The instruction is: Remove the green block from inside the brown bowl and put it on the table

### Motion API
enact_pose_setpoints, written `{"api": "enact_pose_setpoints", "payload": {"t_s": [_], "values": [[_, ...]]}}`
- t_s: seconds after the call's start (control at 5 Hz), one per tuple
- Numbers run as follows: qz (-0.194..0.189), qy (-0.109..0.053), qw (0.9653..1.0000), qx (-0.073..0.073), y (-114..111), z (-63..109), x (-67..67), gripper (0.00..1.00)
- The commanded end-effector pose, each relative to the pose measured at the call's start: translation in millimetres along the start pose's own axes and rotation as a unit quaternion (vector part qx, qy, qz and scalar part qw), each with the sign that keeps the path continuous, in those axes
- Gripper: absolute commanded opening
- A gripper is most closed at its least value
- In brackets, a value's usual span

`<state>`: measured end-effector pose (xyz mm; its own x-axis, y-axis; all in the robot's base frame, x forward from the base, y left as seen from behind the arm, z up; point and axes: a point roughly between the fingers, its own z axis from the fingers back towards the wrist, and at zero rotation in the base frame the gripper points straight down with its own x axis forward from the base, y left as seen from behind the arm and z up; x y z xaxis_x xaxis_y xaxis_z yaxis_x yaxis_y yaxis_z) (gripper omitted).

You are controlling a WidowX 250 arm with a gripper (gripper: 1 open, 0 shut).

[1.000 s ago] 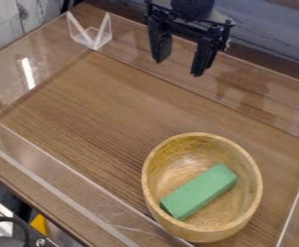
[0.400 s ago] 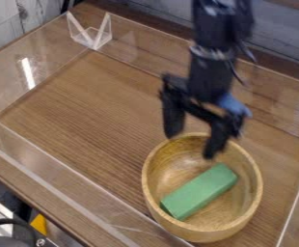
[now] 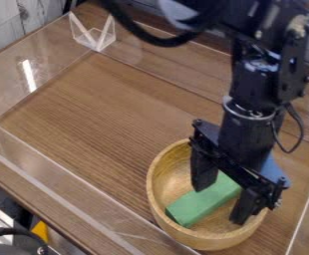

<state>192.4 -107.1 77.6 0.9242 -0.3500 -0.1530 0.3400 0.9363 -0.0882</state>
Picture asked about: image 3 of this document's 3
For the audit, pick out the clear acrylic corner bracket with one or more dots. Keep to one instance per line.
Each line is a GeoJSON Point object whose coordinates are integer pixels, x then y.
{"type": "Point", "coordinates": [94, 38]}

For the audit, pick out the green rectangular block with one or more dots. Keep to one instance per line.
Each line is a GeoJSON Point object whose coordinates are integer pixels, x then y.
{"type": "Point", "coordinates": [193, 206]}

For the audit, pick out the clear acrylic barrier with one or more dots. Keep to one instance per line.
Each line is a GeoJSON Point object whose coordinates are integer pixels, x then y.
{"type": "Point", "coordinates": [89, 217]}

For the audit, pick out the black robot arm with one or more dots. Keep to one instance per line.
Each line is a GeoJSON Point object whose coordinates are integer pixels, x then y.
{"type": "Point", "coordinates": [269, 32]}

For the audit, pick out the yellow tag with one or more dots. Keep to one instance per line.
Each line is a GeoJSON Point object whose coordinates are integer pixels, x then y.
{"type": "Point", "coordinates": [40, 230]}

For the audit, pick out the brown wooden bowl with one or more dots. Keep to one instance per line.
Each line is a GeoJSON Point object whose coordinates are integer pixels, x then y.
{"type": "Point", "coordinates": [212, 234]}

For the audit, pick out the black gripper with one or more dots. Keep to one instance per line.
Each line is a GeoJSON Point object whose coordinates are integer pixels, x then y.
{"type": "Point", "coordinates": [237, 148]}

